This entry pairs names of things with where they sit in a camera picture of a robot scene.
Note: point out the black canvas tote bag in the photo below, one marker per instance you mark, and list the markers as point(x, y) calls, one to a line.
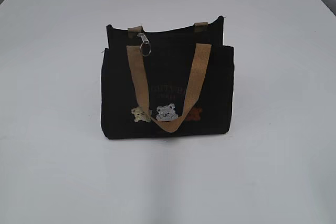
point(167, 58)

